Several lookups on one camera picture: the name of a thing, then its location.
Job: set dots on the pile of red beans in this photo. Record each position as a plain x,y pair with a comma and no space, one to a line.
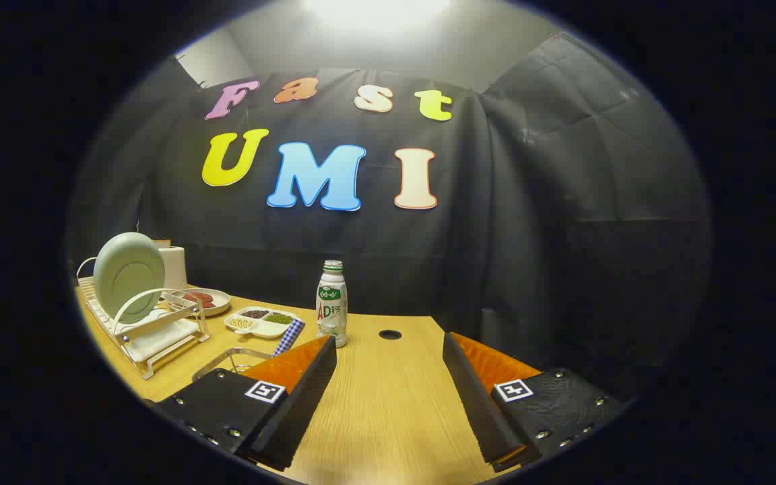
254,314

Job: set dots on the white drink bottle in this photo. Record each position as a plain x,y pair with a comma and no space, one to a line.
331,303

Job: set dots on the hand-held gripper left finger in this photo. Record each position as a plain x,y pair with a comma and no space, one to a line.
307,397

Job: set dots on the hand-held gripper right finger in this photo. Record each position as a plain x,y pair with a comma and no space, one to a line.
472,397

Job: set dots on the white toaster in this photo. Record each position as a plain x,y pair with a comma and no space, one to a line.
174,269

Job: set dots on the black backdrop cloth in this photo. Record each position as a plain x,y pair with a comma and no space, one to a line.
496,236

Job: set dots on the red-brown sausage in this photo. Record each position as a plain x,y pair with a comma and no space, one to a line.
201,304
203,297

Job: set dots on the pile of green beans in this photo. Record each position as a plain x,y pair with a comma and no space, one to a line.
279,318

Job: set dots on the beige round dish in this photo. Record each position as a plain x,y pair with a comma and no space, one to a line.
219,301

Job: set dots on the pale green plate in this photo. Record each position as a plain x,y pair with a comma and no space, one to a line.
128,273

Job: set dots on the white divided dish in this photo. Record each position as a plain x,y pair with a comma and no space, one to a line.
268,330

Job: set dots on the pile of soybeans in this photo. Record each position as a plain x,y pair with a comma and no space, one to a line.
241,323

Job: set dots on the brown toast slice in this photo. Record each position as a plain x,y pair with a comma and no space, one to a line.
161,242

